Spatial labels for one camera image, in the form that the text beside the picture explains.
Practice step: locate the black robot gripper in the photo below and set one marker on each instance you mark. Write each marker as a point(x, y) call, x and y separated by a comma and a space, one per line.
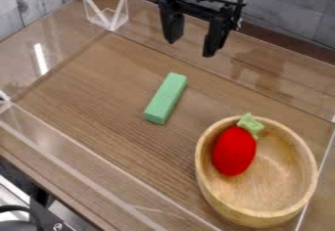
point(221, 12)

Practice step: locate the green rectangular block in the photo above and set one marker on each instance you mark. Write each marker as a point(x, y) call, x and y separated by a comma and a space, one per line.
point(166, 97)

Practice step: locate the red plush strawberry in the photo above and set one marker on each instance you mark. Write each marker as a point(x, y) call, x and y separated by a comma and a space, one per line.
point(236, 146)

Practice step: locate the round wooden bowl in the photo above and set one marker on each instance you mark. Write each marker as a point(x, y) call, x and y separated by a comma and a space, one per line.
point(269, 194)

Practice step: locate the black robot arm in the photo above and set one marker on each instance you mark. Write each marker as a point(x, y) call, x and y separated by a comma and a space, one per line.
point(221, 13)

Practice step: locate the clear acrylic corner bracket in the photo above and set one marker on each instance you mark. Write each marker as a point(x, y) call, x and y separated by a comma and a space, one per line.
point(110, 19)

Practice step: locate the clear acrylic enclosure walls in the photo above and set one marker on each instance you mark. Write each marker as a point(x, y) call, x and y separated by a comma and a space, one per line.
point(77, 84)

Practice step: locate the black metal table mount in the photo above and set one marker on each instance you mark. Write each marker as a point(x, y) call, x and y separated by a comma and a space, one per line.
point(41, 203)

